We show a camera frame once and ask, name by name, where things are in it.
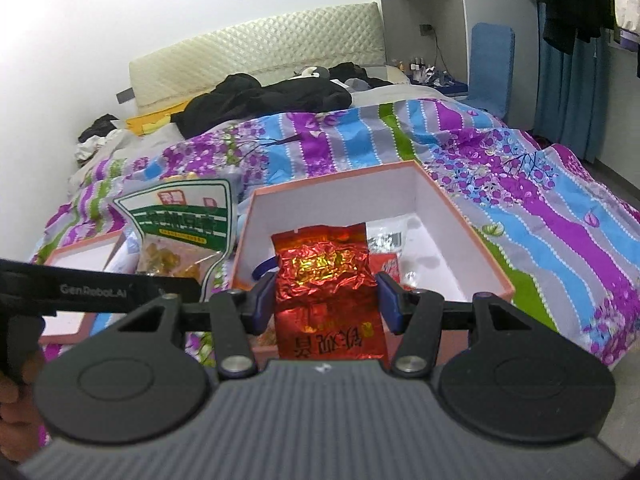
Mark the purple floral printed bedspread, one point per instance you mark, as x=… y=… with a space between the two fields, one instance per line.
x=500 y=185

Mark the small red white packet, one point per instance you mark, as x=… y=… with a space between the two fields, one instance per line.
x=386 y=265

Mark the red foil packet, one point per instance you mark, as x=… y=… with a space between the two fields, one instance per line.
x=325 y=270

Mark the person's left hand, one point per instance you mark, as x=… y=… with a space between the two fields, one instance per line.
x=17 y=420

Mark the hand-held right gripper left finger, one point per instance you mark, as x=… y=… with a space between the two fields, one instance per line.
x=263 y=305

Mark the hanging clothes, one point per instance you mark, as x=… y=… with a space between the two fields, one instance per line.
x=565 y=95

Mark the wall power outlet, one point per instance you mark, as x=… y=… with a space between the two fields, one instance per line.
x=426 y=29

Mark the grey wall switch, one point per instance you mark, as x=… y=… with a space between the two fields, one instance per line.
x=125 y=94

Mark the group of small bottles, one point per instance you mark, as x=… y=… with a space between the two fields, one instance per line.
x=417 y=66

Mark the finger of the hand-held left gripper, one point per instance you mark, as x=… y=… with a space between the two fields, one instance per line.
x=175 y=287

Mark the blue white packet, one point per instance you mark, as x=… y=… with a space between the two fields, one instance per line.
x=256 y=272

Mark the blue floor chair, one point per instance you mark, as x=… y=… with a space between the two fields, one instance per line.
x=492 y=65

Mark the black cloth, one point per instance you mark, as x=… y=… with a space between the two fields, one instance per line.
x=100 y=125

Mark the pink box lid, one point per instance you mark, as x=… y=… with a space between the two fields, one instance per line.
x=85 y=255

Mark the white cloth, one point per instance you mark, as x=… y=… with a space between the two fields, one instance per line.
x=92 y=147

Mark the grey blanket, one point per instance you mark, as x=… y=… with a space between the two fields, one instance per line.
x=145 y=145

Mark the yellow pillow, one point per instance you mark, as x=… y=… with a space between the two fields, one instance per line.
x=150 y=121

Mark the black clothes pile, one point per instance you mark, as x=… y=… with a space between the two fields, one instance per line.
x=250 y=100

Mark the cream quilted headboard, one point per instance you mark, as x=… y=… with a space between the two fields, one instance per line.
x=250 y=45

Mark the black hanging garment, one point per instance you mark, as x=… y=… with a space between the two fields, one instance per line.
x=575 y=5

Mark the pink cardboard box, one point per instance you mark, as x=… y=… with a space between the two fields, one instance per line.
x=435 y=220

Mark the green white packet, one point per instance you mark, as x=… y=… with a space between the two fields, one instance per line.
x=175 y=220

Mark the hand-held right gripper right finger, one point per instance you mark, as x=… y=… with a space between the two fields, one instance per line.
x=391 y=305

